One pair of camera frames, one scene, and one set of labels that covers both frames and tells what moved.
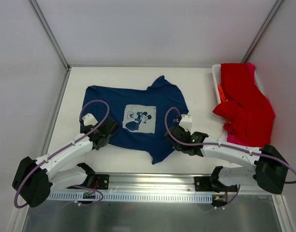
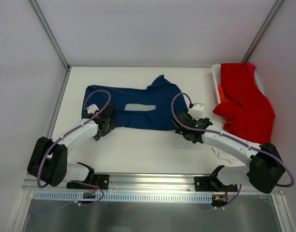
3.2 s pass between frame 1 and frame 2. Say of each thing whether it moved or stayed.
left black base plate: stayed
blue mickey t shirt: moved
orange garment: stayed
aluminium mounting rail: stayed
